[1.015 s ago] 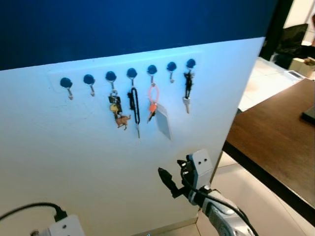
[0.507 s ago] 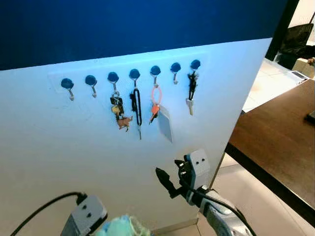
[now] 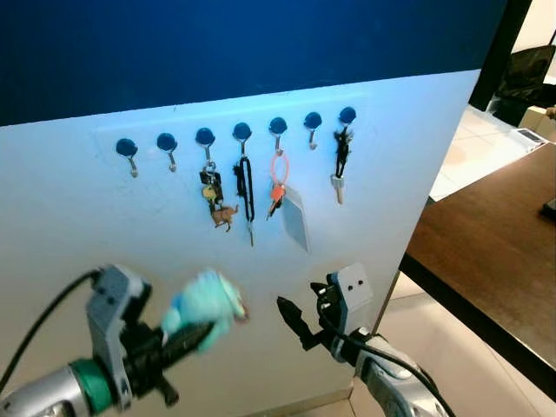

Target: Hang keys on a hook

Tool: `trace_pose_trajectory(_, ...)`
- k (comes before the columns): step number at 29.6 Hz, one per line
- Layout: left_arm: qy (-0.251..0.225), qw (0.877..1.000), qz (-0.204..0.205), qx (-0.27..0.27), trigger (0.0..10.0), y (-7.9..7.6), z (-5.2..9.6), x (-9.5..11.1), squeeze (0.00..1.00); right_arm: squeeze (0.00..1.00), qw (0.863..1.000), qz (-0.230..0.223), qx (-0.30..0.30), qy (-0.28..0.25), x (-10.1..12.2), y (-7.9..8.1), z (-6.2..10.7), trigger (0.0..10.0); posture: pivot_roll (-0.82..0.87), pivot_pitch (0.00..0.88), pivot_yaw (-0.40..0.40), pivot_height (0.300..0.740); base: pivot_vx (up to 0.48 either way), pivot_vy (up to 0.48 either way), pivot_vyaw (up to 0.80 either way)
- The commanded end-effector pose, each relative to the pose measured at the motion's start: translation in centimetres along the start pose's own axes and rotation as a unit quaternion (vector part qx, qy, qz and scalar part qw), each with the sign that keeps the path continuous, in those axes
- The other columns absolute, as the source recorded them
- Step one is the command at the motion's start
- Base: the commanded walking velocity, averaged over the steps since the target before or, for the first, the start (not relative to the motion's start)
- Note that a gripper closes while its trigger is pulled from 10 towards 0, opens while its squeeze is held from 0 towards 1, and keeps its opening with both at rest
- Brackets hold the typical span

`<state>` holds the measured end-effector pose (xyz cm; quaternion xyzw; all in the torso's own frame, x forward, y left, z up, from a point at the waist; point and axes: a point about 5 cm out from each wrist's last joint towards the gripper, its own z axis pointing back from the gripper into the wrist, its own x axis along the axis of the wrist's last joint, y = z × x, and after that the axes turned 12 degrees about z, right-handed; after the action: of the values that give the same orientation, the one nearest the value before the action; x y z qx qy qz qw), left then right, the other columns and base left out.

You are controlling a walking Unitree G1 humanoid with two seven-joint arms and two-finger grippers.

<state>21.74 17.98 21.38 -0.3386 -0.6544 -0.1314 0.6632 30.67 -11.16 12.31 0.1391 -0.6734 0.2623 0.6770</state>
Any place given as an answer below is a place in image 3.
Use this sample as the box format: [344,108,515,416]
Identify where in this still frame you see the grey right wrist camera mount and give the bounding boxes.
[334,262,374,335]

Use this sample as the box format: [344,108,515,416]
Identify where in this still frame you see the black carabiner with key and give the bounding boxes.
[232,155,257,248]

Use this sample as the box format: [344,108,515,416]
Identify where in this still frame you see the orange loop with white card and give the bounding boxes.
[265,149,311,254]

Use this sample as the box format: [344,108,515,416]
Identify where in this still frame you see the keys with brown animal charm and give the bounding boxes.
[198,161,240,232]

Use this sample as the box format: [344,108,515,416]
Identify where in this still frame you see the dark navy door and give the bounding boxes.
[467,0,533,112]

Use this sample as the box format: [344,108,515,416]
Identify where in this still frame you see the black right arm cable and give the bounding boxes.
[317,304,457,417]

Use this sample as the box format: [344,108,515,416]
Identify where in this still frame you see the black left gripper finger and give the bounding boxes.
[161,321,218,373]

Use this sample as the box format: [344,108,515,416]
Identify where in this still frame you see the blue round wall hook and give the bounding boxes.
[337,106,358,140]
[268,116,289,156]
[195,127,217,166]
[156,132,179,173]
[232,122,254,159]
[303,111,324,150]
[116,137,140,178]

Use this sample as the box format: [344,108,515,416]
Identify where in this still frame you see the open black suitcase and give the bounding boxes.
[493,43,556,112]

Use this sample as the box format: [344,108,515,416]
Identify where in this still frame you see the turquoise plush keychain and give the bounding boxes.
[161,268,248,354]

